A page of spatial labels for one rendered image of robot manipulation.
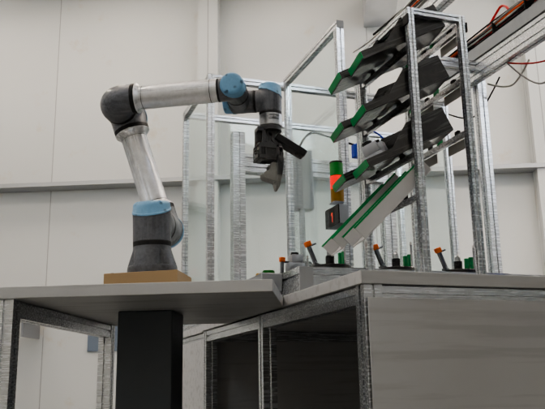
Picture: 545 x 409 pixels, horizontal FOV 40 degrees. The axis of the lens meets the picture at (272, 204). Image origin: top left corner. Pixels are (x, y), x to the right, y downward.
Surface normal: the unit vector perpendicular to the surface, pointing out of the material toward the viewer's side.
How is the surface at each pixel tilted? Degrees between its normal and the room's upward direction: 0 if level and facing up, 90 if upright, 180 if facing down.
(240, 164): 90
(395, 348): 90
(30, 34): 90
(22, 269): 90
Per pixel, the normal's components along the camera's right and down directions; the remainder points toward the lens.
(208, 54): -0.08, -0.23
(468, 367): 0.33, -0.23
